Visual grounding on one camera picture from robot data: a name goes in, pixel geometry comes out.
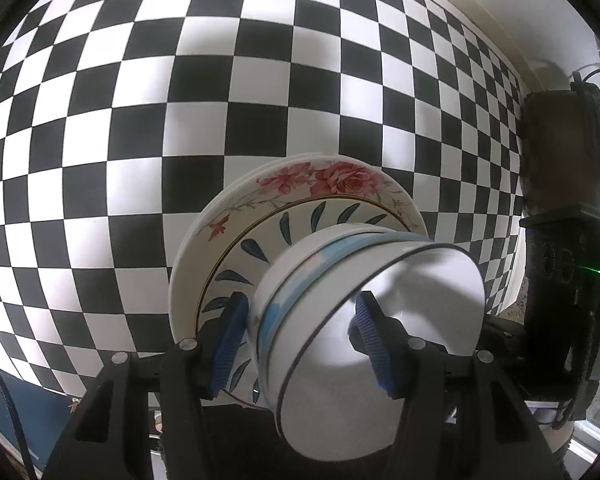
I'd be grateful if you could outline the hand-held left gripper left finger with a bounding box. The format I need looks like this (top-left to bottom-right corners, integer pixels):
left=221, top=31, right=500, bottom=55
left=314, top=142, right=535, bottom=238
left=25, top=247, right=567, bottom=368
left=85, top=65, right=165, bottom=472
left=40, top=291, right=251, bottom=480

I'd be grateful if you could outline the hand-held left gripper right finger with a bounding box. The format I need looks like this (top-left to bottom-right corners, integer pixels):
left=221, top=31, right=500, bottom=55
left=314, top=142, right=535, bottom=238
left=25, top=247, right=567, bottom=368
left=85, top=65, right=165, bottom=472
left=349, top=290, right=571, bottom=480

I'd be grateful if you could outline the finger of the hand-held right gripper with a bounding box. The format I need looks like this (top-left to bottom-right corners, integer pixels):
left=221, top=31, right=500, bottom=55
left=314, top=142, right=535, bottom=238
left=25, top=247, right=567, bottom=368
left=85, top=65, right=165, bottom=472
left=480, top=317, right=528, bottom=362

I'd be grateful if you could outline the white bowl dark rim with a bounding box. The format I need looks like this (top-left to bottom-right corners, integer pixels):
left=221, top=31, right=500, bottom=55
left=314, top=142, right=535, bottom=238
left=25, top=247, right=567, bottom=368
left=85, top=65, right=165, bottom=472
left=275, top=242, right=486, bottom=461

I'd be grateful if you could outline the white bowl with blue band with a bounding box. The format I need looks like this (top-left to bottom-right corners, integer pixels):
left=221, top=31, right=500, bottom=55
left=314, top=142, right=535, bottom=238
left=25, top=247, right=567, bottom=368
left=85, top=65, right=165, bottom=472
left=247, top=225, right=396, bottom=396

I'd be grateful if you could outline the white plate blue leaf pattern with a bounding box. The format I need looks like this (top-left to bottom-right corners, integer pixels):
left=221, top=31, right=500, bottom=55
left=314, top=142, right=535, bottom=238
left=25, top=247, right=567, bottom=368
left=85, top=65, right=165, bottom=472
left=196, top=199, right=412, bottom=406

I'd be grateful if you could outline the white plate pink floral print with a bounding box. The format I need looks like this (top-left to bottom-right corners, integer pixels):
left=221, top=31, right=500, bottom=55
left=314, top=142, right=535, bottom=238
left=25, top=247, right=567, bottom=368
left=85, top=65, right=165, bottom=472
left=169, top=152, right=429, bottom=347

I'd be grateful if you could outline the dark brown case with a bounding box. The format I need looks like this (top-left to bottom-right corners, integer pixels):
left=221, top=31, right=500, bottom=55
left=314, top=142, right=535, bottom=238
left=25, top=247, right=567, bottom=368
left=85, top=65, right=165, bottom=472
left=521, top=80, right=600, bottom=213

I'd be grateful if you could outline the black white checkered mat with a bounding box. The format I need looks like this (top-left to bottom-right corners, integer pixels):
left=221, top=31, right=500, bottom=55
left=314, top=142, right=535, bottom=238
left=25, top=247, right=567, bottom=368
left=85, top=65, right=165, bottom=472
left=0, top=0, right=526, bottom=396

